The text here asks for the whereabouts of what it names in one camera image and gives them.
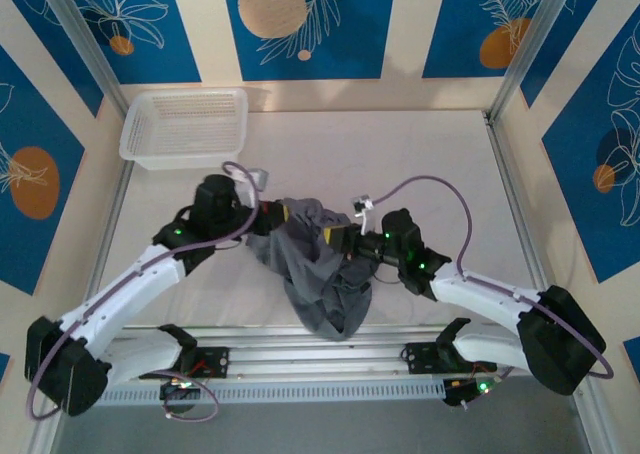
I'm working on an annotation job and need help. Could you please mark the grey t-shirt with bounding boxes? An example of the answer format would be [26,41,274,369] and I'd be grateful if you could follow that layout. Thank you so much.
[244,196,381,343]

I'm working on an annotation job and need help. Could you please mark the white perforated plastic basket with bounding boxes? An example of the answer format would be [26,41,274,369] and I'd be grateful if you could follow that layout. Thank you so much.
[118,87,250,171]

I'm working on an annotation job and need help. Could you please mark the right controller board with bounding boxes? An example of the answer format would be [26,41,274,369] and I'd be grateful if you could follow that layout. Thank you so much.
[442,376,496,408]

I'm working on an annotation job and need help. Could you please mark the controller board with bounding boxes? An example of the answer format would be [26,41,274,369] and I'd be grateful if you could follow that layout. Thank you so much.
[442,376,496,408]
[159,378,202,405]

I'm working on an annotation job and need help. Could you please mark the left controller board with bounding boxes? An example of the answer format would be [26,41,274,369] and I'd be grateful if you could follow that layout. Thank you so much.
[159,378,202,405]

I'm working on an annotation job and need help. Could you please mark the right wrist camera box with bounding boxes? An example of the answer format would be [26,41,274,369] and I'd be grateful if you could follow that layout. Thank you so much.
[351,195,375,221]

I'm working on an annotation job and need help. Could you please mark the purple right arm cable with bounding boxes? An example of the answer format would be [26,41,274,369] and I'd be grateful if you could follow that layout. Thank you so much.
[369,175,615,381]

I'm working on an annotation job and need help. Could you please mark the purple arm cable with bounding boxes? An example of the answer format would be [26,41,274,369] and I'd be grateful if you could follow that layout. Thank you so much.
[369,175,615,381]
[25,161,261,423]

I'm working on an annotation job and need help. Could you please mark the aluminium side rail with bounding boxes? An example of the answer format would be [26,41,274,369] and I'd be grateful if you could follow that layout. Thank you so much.
[74,158,136,345]
[483,112,562,334]

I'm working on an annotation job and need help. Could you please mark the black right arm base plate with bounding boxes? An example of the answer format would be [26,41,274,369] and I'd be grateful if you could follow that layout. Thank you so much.
[405,341,499,375]

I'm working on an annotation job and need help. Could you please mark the aluminium base rail beams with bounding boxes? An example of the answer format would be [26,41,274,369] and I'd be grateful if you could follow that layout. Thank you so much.
[42,323,596,388]

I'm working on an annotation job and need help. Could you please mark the grey slotted cable duct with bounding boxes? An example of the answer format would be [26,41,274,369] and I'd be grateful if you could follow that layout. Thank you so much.
[62,379,446,408]

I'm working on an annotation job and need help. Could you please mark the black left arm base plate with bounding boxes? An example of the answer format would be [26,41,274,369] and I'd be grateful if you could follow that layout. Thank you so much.
[138,346,231,380]

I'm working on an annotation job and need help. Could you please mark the aluminium frame post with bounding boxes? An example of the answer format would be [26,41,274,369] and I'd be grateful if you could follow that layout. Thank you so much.
[489,0,587,124]
[37,0,132,121]

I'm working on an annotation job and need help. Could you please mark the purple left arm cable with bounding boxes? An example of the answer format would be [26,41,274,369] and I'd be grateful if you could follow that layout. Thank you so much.
[25,161,261,423]

